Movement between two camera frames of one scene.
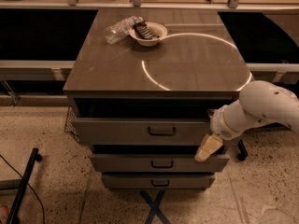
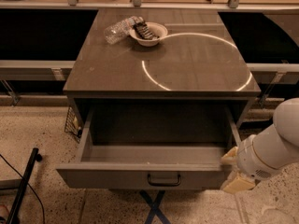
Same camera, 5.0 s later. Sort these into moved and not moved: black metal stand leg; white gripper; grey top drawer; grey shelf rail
Moved: white gripper; grey top drawer
Not moved: grey shelf rail; black metal stand leg
